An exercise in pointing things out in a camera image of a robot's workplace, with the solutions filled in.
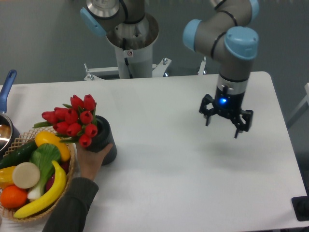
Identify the yellow banana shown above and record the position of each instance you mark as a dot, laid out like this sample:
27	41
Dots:
48	198

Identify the yellow squash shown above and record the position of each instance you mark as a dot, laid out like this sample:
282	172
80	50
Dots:
46	137

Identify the dark grey ribbed vase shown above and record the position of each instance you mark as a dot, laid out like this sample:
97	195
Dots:
102	139

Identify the blue handled saucepan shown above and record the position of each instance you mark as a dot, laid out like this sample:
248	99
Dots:
8	132

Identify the dark red vegetable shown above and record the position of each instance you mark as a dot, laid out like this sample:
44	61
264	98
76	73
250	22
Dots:
65	166

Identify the red tulip bouquet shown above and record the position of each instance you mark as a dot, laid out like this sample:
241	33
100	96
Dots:
73	123

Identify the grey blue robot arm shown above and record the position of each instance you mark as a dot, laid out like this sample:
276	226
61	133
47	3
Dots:
225	38

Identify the beige round disc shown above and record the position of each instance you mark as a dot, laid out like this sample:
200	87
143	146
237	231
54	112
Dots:
26	175

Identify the person's left hand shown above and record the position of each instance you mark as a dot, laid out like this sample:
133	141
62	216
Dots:
90	162

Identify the green cucumber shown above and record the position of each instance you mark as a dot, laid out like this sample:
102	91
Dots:
19	155

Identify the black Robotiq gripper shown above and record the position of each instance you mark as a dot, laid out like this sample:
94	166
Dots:
229	107

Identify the woven wicker basket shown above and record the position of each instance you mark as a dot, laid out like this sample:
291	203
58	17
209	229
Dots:
26	138

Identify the green bok choy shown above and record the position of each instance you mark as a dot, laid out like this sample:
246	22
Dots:
42	157

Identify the orange fruit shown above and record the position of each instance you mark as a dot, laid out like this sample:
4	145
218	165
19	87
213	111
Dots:
13	197

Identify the dark green sleeved forearm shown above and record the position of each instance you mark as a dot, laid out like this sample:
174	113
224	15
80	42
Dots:
70	213

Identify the black box at table edge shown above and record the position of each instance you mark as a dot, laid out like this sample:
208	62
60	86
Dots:
301	207

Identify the white frame at right edge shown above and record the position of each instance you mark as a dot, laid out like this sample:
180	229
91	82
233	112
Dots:
300	109

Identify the yellow bell pepper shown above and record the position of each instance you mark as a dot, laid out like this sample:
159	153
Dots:
6	177

